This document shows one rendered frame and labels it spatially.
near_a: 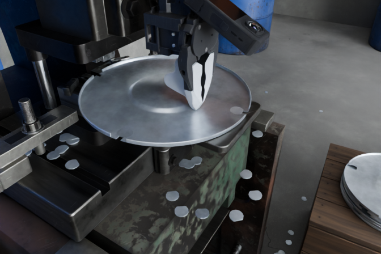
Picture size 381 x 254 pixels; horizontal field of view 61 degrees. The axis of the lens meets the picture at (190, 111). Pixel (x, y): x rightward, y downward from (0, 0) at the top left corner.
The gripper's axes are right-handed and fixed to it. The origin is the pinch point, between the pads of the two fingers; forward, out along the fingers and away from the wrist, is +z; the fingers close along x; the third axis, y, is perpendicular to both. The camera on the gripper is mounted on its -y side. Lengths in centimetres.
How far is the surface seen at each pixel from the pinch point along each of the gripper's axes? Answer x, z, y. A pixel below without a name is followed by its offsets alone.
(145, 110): 5.0, 1.0, 6.9
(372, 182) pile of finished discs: -46, 40, -30
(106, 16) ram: 4.2, -12.6, 13.6
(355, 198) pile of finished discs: -37, 40, -27
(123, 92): 2.7, 0.8, 13.6
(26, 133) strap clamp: 16.4, 4.1, 21.8
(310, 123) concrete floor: -129, 78, 1
